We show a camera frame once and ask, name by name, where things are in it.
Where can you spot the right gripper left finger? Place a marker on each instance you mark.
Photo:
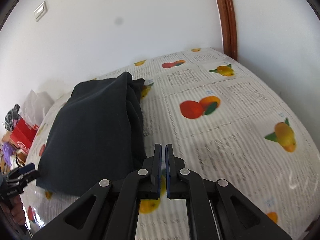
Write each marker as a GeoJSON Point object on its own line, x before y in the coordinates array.
{"type": "Point", "coordinates": [151, 183]}

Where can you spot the person's left hand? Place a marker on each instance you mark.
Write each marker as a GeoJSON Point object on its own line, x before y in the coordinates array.
{"type": "Point", "coordinates": [17, 211]}

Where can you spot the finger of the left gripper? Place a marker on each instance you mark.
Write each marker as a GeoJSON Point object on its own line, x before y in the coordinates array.
{"type": "Point", "coordinates": [21, 170]}
{"type": "Point", "coordinates": [28, 177]}

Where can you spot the white plastic bag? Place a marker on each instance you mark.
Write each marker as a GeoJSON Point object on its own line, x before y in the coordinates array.
{"type": "Point", "coordinates": [35, 108]}

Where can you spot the brown wooden door frame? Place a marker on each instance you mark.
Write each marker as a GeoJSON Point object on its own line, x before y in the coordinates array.
{"type": "Point", "coordinates": [228, 28]}

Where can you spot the fruit print tablecloth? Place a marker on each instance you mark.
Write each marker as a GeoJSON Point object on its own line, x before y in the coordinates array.
{"type": "Point", "coordinates": [224, 122]}

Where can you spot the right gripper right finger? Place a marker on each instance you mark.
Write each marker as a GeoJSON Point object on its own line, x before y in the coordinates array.
{"type": "Point", "coordinates": [176, 189]}

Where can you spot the black t-shirt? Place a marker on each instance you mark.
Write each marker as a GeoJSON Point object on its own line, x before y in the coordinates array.
{"type": "Point", "coordinates": [97, 134]}

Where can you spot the red shopping bag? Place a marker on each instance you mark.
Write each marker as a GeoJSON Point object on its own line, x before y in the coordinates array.
{"type": "Point", "coordinates": [23, 135]}

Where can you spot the white wall switch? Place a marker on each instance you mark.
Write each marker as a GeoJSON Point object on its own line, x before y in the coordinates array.
{"type": "Point", "coordinates": [40, 11]}

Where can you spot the plaid cloth bundle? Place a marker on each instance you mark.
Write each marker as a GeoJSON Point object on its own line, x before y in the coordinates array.
{"type": "Point", "coordinates": [12, 118]}

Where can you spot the purple bag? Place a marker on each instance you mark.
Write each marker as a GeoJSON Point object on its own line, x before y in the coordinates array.
{"type": "Point", "coordinates": [7, 151]}

